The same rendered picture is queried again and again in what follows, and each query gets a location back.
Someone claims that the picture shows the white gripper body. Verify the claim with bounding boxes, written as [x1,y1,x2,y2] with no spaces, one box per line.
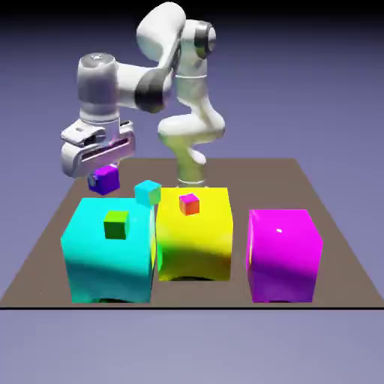
[60,132,137,179]

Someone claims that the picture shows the small purple cube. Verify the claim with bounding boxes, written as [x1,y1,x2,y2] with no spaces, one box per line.
[87,164,121,197]

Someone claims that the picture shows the small cyan cube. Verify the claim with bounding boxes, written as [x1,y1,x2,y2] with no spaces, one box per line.
[133,179,162,208]

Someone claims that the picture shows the small green cube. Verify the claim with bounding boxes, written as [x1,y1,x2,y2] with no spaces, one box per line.
[103,210,131,241]

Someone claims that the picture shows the small orange cube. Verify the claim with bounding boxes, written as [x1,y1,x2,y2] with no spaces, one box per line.
[178,193,201,217]

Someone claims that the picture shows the large cyan box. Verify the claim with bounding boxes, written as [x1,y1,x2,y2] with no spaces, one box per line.
[60,196,158,305]

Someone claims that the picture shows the large yellow box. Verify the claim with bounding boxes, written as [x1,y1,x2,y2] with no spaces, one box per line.
[155,187,234,282]

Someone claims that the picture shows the large magenta box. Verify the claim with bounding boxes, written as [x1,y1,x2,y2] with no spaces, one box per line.
[245,208,324,304]

